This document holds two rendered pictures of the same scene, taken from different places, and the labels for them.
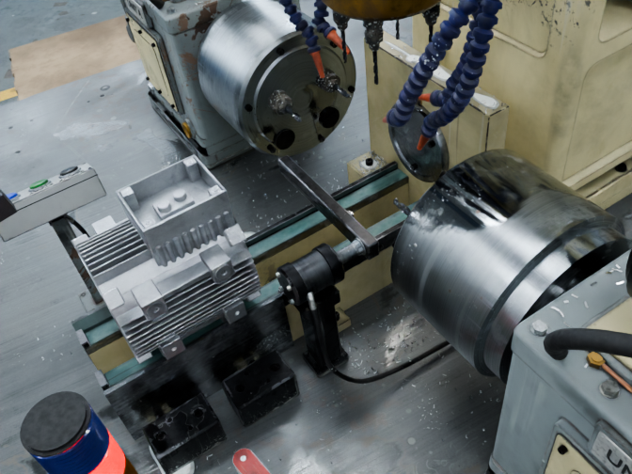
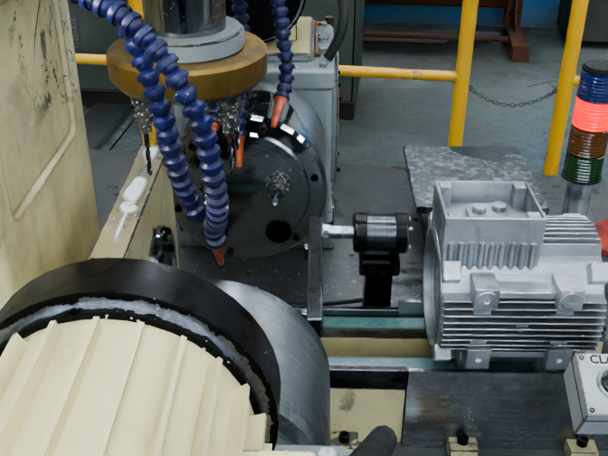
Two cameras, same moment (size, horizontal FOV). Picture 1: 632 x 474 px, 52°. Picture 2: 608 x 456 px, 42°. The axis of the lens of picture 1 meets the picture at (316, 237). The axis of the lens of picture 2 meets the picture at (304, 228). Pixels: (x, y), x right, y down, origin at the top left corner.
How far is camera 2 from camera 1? 1.60 m
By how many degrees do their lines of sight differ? 101
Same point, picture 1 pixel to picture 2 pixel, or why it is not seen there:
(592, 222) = not seen: hidden behind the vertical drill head
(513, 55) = (68, 160)
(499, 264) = (297, 97)
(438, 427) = (328, 279)
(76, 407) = (589, 64)
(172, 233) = (498, 197)
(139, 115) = not seen: outside the picture
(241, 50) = (278, 327)
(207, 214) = (460, 196)
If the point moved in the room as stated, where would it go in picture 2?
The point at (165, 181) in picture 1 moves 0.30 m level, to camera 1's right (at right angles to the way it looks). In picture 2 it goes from (488, 230) to (270, 177)
